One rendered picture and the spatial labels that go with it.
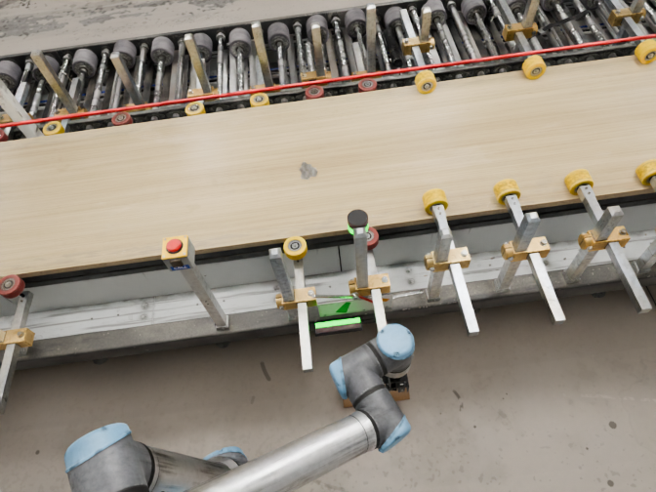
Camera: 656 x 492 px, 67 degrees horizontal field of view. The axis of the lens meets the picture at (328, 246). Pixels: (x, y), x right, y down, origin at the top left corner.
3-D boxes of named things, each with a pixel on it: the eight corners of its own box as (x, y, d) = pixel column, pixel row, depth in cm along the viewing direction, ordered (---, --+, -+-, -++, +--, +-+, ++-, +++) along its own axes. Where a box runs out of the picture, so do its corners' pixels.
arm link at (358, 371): (348, 402, 112) (393, 374, 115) (322, 360, 118) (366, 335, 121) (348, 413, 120) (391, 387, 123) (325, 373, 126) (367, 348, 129)
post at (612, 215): (570, 290, 183) (625, 213, 143) (560, 291, 183) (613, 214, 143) (566, 281, 185) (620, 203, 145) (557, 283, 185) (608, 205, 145)
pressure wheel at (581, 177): (592, 177, 165) (567, 187, 168) (596, 188, 170) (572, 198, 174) (585, 163, 168) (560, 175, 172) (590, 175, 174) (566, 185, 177)
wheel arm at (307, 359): (313, 372, 157) (312, 368, 153) (303, 374, 157) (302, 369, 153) (303, 256, 181) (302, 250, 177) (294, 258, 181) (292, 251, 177)
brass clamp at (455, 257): (469, 269, 158) (471, 261, 154) (427, 274, 158) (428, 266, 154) (464, 253, 162) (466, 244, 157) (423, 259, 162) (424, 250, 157)
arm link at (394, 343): (366, 333, 120) (401, 313, 122) (367, 351, 130) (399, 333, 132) (388, 365, 115) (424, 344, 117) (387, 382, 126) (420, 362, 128)
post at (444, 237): (435, 307, 183) (453, 235, 143) (427, 308, 183) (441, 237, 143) (433, 299, 185) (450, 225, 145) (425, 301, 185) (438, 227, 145)
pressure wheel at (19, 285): (11, 300, 180) (-10, 284, 171) (30, 284, 183) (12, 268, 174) (21, 312, 177) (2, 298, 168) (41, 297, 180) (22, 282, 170)
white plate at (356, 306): (391, 307, 177) (392, 295, 169) (319, 317, 177) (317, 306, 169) (391, 307, 177) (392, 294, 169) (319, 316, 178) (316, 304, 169)
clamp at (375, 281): (389, 292, 167) (390, 285, 163) (350, 298, 167) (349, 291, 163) (387, 278, 170) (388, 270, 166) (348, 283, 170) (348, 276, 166)
